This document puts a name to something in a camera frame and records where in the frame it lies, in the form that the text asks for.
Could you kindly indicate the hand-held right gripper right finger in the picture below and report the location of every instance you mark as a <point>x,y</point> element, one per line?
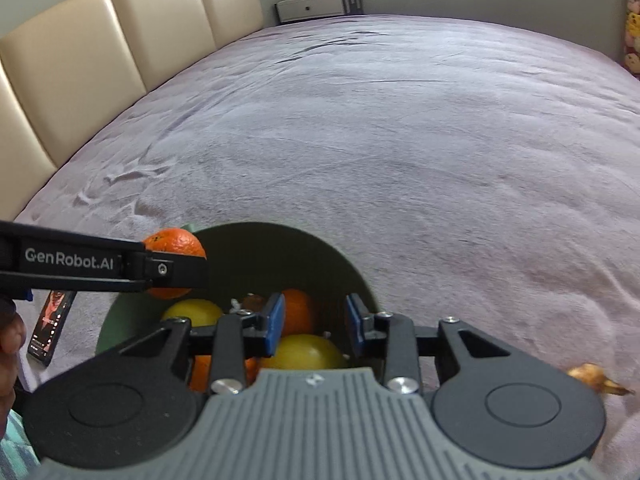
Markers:
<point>355,325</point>

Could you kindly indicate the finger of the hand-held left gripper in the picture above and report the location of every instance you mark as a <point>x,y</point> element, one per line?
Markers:
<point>175,270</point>

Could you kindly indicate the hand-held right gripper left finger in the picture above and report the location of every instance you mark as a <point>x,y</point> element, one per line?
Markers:
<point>275,322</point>

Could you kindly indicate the mandarin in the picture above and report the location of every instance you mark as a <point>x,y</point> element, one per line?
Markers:
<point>252,302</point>
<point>175,244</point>
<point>200,372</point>

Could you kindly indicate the green colander bowl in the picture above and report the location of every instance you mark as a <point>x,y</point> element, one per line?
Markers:
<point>300,255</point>

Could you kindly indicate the person's left hand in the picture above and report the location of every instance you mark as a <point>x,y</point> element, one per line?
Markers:
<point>10,335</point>

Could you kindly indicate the large orange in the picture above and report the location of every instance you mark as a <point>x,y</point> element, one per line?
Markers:
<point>298,310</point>

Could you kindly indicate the large yellow apple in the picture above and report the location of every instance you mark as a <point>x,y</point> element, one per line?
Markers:
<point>302,352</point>

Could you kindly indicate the black smartphone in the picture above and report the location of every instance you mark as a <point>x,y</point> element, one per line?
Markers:
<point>50,327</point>

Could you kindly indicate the striped teal clothing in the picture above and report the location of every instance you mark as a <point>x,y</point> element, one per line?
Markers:
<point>15,447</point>

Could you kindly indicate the cream padded headboard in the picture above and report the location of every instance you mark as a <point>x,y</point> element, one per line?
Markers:
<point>100,60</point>

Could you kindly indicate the overripe banana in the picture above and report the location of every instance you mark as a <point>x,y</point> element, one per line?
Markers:
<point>597,380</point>

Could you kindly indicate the white nightstand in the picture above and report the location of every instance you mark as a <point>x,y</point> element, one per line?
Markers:
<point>317,6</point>

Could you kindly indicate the pile of plush toys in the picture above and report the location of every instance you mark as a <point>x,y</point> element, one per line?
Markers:
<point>632,25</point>

